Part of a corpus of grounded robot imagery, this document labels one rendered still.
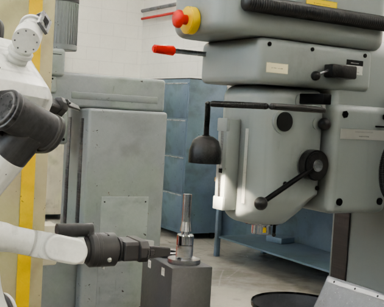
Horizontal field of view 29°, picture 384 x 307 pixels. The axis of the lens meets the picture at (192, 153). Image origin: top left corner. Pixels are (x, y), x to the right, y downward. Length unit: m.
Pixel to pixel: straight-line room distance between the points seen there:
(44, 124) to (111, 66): 9.78
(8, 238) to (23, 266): 1.55
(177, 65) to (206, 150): 9.07
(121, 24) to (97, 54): 0.63
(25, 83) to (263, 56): 0.57
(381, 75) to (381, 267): 0.51
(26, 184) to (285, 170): 1.83
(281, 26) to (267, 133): 0.24
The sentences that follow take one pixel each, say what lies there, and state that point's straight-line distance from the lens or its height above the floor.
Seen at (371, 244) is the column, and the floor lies 1.24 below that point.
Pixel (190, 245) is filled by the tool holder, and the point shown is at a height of 1.20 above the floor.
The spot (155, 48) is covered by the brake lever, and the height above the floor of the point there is 1.70.
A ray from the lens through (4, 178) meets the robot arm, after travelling 1.72.
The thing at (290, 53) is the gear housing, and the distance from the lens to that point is 1.63.
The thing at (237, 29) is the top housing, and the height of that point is 1.74.
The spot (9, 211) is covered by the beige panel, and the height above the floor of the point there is 1.09.
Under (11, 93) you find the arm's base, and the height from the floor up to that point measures 1.58.
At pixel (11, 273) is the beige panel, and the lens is 3.35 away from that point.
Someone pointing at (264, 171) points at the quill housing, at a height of 1.44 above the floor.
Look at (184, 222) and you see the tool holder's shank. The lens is 2.00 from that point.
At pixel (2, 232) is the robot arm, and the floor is 1.25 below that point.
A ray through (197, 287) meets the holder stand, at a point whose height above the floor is 1.09.
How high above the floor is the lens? 1.55
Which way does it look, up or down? 3 degrees down
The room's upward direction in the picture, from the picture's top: 3 degrees clockwise
